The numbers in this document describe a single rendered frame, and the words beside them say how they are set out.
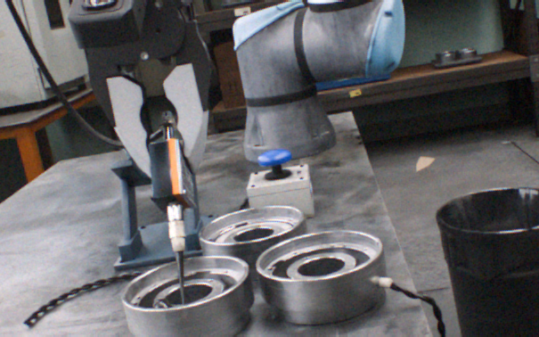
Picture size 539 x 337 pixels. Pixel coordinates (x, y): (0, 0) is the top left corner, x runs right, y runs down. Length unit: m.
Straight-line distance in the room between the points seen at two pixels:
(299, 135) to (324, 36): 0.16
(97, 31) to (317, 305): 0.26
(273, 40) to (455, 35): 3.65
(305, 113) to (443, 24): 3.60
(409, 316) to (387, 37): 0.55
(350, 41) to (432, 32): 3.63
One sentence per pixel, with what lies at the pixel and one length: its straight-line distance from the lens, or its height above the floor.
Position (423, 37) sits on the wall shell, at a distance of 4.65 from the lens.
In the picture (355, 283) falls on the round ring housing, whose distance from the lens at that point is 0.55.
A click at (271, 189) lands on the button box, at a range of 0.81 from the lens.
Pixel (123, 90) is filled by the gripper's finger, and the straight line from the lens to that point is 0.59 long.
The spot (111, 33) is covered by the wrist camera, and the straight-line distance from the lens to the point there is 0.50.
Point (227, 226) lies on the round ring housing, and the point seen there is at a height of 0.83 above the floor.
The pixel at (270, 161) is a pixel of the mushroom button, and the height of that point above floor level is 0.87.
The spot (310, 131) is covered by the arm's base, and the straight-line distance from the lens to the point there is 1.11.
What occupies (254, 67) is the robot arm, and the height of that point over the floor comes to 0.95.
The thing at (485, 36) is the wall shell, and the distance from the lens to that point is 4.73.
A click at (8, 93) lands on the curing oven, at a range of 2.89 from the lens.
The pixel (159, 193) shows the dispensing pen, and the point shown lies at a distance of 0.57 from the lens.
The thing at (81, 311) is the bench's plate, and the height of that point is 0.80.
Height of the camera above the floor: 1.05
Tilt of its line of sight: 14 degrees down
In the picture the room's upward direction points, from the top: 11 degrees counter-clockwise
